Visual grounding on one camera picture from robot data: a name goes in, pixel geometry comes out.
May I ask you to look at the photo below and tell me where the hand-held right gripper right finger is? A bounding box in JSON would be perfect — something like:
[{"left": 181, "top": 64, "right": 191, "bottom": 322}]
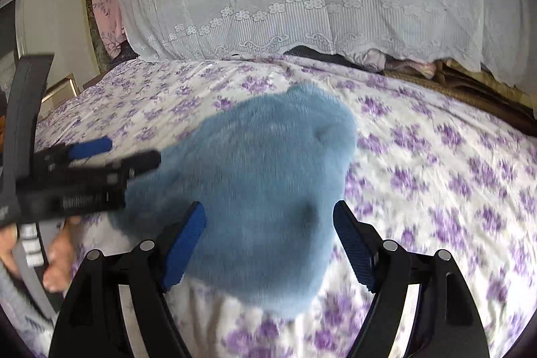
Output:
[{"left": 333, "top": 200, "right": 491, "bottom": 358}]

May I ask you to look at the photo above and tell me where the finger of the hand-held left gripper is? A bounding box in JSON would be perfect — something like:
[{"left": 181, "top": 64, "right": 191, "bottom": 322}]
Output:
[
  {"left": 84, "top": 150, "right": 162, "bottom": 185},
  {"left": 40, "top": 137, "right": 114, "bottom": 168}
]

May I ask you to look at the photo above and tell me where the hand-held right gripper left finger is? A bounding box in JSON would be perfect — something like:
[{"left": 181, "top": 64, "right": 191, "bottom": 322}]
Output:
[{"left": 48, "top": 201, "right": 207, "bottom": 358}]

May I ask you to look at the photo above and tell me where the blue fluffy garment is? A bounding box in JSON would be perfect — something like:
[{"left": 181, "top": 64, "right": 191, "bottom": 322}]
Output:
[{"left": 109, "top": 83, "right": 359, "bottom": 319}]

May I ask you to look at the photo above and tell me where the person's left hand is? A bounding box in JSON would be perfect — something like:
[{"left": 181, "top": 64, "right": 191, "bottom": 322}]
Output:
[{"left": 0, "top": 215, "right": 82, "bottom": 294}]

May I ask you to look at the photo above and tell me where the wooden bedside furniture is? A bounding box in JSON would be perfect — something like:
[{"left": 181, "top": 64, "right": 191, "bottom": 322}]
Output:
[{"left": 40, "top": 73, "right": 80, "bottom": 109}]

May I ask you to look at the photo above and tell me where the purple floral bed sheet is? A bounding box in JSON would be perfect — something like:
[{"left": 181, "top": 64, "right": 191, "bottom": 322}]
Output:
[{"left": 25, "top": 54, "right": 537, "bottom": 358}]

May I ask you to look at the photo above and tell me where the pink white folded cloth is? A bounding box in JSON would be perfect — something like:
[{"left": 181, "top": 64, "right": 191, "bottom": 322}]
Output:
[{"left": 363, "top": 49, "right": 437, "bottom": 80}]

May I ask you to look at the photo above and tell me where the brown folded blanket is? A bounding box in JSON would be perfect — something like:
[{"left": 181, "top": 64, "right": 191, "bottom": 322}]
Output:
[{"left": 434, "top": 59, "right": 537, "bottom": 126}]

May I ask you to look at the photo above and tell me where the dark folded cloth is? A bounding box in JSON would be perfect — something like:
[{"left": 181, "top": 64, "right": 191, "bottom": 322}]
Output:
[{"left": 289, "top": 45, "right": 365, "bottom": 69}]

